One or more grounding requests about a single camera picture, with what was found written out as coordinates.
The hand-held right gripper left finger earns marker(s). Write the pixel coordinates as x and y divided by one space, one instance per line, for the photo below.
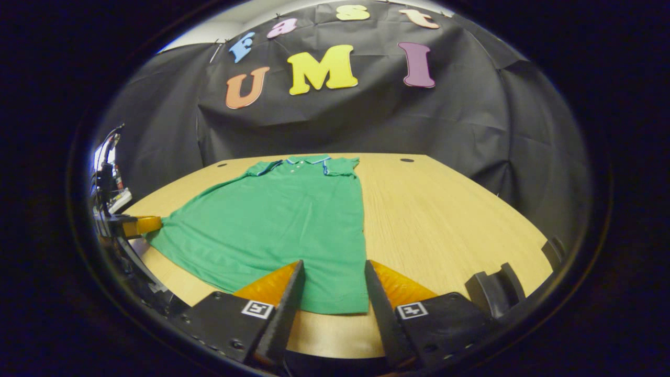
285 314

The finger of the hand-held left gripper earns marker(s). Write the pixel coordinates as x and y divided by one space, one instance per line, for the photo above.
144 225

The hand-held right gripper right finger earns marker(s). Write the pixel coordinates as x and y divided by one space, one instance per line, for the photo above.
384 319

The green T-shirt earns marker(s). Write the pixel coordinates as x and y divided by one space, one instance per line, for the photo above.
272 230

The white side table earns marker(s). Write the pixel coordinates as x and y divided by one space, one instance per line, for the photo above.
121 200

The red drink bottle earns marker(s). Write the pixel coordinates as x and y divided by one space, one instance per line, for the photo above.
119 178

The computer monitor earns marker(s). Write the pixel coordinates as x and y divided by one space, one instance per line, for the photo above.
98 156

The black backdrop cloth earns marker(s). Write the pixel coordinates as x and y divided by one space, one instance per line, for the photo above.
366 125

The black plastic bracket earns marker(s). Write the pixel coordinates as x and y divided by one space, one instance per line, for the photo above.
494 290

